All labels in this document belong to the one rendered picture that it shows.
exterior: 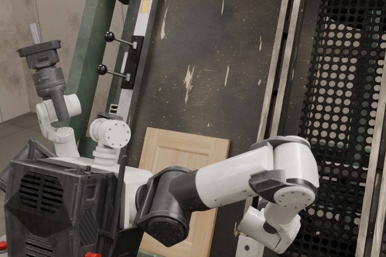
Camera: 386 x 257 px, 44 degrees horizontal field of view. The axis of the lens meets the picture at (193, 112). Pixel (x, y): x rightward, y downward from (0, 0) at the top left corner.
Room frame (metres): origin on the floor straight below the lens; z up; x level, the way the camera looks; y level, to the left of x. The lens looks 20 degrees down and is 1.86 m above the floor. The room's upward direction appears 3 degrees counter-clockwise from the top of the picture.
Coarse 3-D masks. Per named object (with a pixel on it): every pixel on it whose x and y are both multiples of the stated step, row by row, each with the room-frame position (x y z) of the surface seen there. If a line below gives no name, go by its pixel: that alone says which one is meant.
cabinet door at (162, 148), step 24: (144, 144) 1.54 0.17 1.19; (168, 144) 1.50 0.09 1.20; (192, 144) 1.46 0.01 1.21; (216, 144) 1.43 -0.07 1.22; (144, 168) 1.49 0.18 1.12; (192, 168) 1.42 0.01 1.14; (192, 216) 1.34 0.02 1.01; (216, 216) 1.32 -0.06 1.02; (144, 240) 1.36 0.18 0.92; (192, 240) 1.30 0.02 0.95
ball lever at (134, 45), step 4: (108, 32) 1.67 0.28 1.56; (112, 32) 1.68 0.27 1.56; (104, 36) 1.66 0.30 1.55; (108, 36) 1.66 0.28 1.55; (112, 36) 1.66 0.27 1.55; (108, 40) 1.66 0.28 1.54; (112, 40) 1.66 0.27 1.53; (116, 40) 1.68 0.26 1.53; (120, 40) 1.69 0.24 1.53; (128, 44) 1.70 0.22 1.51; (132, 44) 1.71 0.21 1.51; (136, 44) 1.71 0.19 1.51; (132, 48) 1.71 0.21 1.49; (136, 48) 1.71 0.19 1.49
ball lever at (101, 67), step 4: (100, 64) 1.62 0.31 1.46; (96, 68) 1.61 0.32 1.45; (100, 68) 1.60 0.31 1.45; (104, 68) 1.61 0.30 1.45; (100, 72) 1.60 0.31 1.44; (104, 72) 1.61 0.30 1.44; (108, 72) 1.63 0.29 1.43; (112, 72) 1.63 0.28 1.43; (120, 76) 1.65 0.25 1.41; (124, 76) 1.65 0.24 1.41; (128, 76) 1.66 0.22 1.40; (128, 80) 1.65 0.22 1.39
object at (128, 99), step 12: (156, 0) 1.82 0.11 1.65; (144, 24) 1.76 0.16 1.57; (144, 36) 1.73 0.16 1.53; (144, 48) 1.73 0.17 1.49; (144, 60) 1.72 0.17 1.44; (120, 96) 1.65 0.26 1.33; (132, 96) 1.64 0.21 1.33; (120, 108) 1.63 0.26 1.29; (132, 108) 1.63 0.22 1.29; (120, 120) 1.60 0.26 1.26; (132, 120) 1.62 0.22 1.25; (120, 156) 1.54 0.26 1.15
